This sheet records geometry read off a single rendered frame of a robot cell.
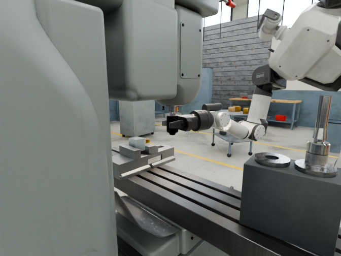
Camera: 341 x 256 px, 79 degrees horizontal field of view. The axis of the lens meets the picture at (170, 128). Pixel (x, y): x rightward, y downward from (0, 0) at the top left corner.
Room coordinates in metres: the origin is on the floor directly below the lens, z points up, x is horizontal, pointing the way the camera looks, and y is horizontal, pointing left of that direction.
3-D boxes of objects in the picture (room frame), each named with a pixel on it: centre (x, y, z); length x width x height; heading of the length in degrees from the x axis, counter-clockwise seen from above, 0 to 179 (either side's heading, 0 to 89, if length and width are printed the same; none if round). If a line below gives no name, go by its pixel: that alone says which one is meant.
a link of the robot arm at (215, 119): (0.91, -0.19, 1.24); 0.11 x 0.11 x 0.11; 32
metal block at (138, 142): (0.97, 0.16, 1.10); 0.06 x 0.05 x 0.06; 47
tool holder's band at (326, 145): (0.49, -0.36, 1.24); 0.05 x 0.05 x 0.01
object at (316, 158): (0.49, -0.36, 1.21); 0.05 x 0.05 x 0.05
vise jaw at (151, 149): (1.01, 0.12, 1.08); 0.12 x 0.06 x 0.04; 47
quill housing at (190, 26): (0.81, 0.00, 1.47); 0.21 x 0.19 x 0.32; 47
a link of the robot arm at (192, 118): (0.86, -0.08, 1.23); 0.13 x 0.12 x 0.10; 32
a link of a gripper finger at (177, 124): (0.79, -0.03, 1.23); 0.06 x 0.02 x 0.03; 122
